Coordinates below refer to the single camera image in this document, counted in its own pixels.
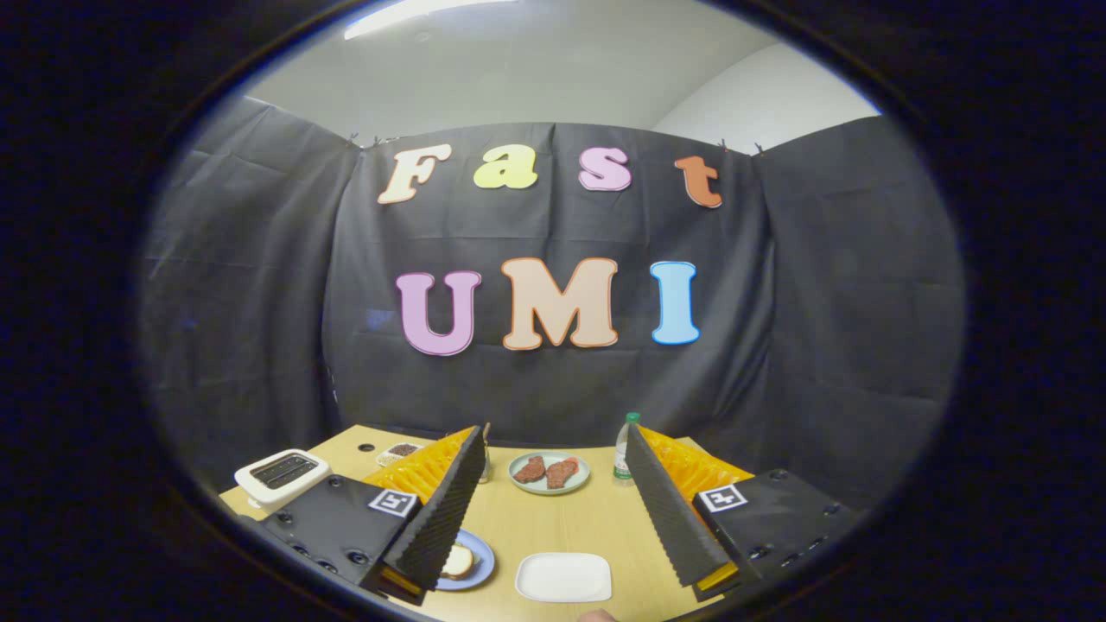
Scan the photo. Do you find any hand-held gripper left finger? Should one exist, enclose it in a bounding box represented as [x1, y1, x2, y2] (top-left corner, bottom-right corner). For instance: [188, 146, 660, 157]
[257, 424, 487, 606]

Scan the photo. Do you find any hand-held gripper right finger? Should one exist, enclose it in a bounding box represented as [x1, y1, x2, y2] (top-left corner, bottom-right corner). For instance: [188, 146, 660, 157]
[624, 422, 868, 603]

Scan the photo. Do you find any toasted bread slice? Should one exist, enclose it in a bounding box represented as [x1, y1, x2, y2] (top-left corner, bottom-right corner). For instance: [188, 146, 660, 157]
[439, 544, 478, 580]

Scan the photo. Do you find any clear water bottle green label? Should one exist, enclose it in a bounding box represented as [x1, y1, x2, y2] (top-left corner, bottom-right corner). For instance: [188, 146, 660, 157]
[613, 412, 642, 485]

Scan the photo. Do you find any blue plate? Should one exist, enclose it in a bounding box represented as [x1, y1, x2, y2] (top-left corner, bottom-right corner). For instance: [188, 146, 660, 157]
[432, 529, 496, 592]

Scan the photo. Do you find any pale green oval plate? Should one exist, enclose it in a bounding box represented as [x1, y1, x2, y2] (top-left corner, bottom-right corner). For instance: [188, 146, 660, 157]
[508, 451, 592, 496]

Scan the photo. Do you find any white square plate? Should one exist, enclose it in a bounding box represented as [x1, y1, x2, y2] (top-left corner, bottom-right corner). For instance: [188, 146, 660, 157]
[515, 552, 613, 604]

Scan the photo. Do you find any white toaster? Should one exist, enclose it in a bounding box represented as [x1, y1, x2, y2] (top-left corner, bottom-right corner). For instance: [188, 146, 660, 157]
[234, 448, 333, 512]

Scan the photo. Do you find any black backdrop cloth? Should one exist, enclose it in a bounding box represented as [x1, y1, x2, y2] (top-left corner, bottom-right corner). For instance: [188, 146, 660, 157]
[138, 95, 967, 511]

